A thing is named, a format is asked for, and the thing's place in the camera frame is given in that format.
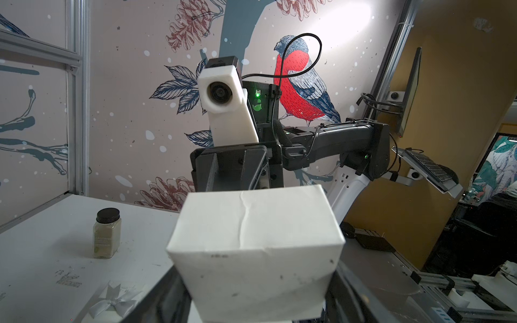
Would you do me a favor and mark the keyboard on arm mount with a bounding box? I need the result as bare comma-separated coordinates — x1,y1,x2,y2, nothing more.
382,148,463,199

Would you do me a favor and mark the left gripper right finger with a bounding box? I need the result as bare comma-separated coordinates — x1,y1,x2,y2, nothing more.
324,261,398,322

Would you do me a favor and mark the pale spice jar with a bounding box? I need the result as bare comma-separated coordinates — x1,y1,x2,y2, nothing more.
93,207,121,258

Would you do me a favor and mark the wall mounted monitor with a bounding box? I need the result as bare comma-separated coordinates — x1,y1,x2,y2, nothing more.
388,47,422,137

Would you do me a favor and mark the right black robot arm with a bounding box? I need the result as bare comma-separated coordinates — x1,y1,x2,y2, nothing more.
191,82,390,223

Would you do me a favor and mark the white jewelry box lid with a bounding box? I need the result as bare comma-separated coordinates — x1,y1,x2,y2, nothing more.
75,281,149,322

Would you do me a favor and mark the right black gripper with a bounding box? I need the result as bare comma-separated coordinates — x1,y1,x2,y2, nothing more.
190,143,284,192

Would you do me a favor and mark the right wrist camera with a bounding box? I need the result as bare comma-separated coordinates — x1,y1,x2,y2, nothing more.
197,56,259,147

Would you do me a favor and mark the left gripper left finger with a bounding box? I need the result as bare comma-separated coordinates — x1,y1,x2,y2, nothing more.
122,266,192,323

